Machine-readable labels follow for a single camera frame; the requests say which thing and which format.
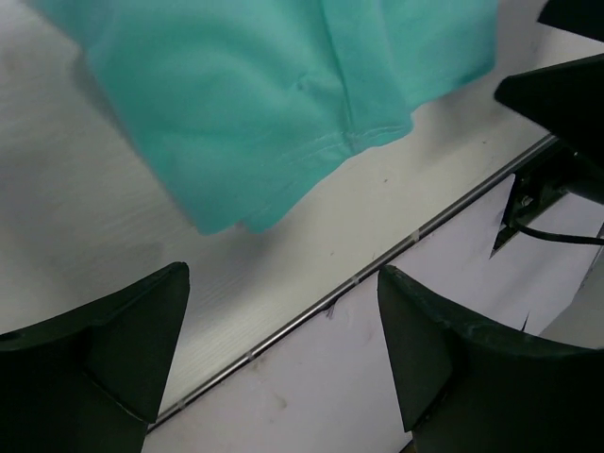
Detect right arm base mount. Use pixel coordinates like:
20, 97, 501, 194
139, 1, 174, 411
493, 136, 603, 252

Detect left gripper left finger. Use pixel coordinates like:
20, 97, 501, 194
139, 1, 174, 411
1, 262, 190, 453

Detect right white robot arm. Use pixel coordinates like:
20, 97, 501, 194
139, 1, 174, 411
495, 54, 603, 204

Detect teal polo shirt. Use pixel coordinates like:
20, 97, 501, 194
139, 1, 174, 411
34, 1, 497, 234

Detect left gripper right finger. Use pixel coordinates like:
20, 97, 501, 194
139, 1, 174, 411
377, 265, 603, 452

